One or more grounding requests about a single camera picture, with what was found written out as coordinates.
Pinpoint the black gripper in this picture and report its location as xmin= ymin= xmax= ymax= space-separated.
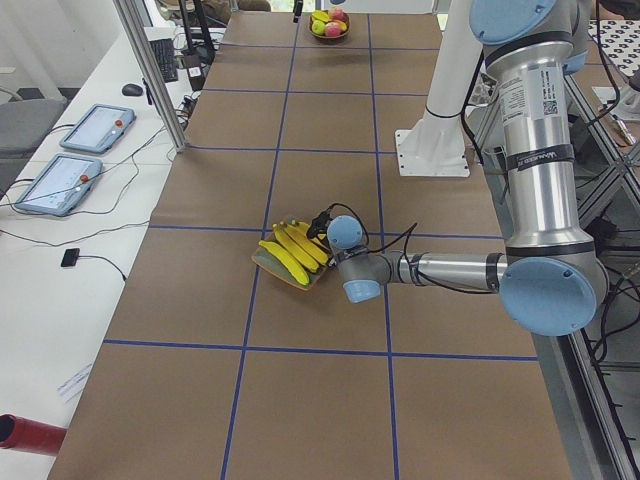
xmin=308 ymin=209 xmax=332 ymax=250

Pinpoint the yellow fruit edge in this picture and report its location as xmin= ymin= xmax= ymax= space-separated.
xmin=294 ymin=220 xmax=326 ymax=249

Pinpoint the yellow banana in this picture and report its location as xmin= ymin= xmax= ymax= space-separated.
xmin=273 ymin=224 xmax=320 ymax=273
xmin=284 ymin=224 xmax=329 ymax=266

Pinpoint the yellow-green banana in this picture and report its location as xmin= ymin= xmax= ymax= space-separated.
xmin=258 ymin=240 xmax=310 ymax=286

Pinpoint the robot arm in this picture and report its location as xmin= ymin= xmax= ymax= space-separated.
xmin=308 ymin=1 xmax=608 ymax=337

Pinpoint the wicker fruit basket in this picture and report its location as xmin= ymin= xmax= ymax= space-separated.
xmin=308 ymin=7 xmax=350 ymax=41

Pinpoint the yellow starfruit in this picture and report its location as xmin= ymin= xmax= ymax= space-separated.
xmin=311 ymin=10 xmax=331 ymax=23

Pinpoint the green apple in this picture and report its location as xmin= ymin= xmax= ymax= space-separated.
xmin=310 ymin=20 xmax=326 ymax=36

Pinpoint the pink peach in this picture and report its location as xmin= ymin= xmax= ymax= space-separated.
xmin=327 ymin=7 xmax=347 ymax=22

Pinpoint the pink red apple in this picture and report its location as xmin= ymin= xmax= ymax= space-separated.
xmin=324 ymin=21 xmax=348 ymax=38

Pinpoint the black keyboard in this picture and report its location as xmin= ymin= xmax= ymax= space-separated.
xmin=149 ymin=38 xmax=179 ymax=83

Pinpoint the black computer mouse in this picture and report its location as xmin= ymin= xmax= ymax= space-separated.
xmin=121 ymin=83 xmax=144 ymax=97

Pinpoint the upper teach pendant tablet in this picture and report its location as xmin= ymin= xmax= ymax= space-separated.
xmin=59 ymin=104 xmax=136 ymax=154

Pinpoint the teach pendant tablet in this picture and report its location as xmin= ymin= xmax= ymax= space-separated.
xmin=59 ymin=104 xmax=136 ymax=154
xmin=14 ymin=153 xmax=103 ymax=216

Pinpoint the small black device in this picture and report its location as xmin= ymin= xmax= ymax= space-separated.
xmin=60 ymin=248 xmax=80 ymax=268

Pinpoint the lower teach pendant tablet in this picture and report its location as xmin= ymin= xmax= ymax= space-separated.
xmin=14 ymin=153 xmax=103 ymax=216

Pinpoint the red cylinder tube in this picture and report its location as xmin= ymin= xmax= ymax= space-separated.
xmin=1 ymin=414 xmax=67 ymax=456

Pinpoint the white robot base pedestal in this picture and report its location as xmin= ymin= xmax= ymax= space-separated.
xmin=395 ymin=0 xmax=482 ymax=178

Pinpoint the aluminium frame post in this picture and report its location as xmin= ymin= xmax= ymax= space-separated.
xmin=113 ymin=0 xmax=186 ymax=153

